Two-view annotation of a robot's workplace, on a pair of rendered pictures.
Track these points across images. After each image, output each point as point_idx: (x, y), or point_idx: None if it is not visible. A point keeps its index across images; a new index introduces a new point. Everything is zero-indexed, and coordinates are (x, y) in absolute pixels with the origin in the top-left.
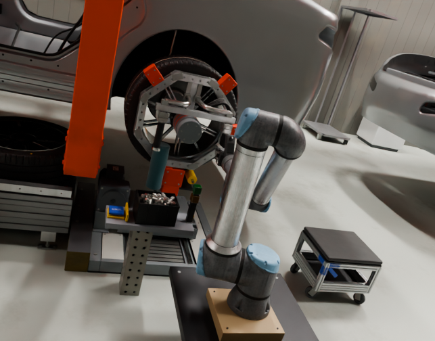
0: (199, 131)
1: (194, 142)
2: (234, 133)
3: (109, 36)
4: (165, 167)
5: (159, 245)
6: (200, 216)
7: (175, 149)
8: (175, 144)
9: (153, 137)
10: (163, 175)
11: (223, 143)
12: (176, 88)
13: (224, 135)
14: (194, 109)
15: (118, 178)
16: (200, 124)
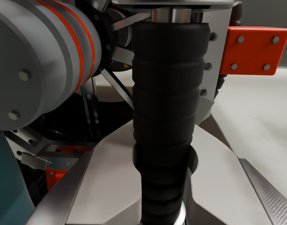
0: (18, 58)
1: (27, 122)
2: (239, 56)
3: None
4: (10, 198)
5: None
6: (184, 196)
7: (90, 122)
8: (85, 110)
9: (74, 96)
10: (22, 213)
11: (160, 127)
12: (110, 4)
13: (148, 39)
14: (100, 6)
15: (24, 172)
16: (131, 50)
